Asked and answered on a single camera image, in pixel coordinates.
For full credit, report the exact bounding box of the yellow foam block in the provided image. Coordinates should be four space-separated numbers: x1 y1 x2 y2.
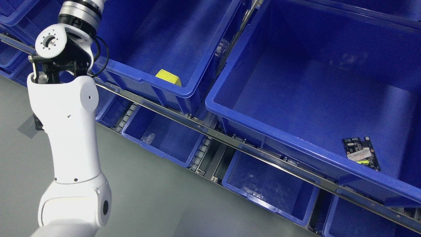
155 69 182 87

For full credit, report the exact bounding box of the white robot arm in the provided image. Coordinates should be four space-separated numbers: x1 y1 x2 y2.
27 0 112 237

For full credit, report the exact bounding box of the metal shelf rack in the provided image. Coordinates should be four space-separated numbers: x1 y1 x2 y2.
0 0 421 234

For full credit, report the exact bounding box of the blue bin lower middle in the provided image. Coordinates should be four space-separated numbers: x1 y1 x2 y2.
222 151 320 227

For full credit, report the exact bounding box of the blue bin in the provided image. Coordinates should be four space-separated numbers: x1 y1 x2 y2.
121 106 204 168
98 0 251 115
322 196 420 237
222 151 320 227
206 0 420 207
0 0 63 87

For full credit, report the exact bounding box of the blue bin lower left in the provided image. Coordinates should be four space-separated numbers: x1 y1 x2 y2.
121 106 204 168

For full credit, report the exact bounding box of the blue bin middle left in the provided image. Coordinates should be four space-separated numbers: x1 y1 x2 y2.
98 0 251 115

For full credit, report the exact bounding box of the blue bin middle right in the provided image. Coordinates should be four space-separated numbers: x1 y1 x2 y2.
206 0 420 207

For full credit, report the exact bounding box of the black circuit board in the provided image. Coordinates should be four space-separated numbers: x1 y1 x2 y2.
342 136 381 171

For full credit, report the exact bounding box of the blue bin lower right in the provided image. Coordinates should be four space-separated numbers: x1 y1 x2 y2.
322 196 420 237

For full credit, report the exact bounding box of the blue bin far left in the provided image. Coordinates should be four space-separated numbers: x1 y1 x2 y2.
0 0 63 87

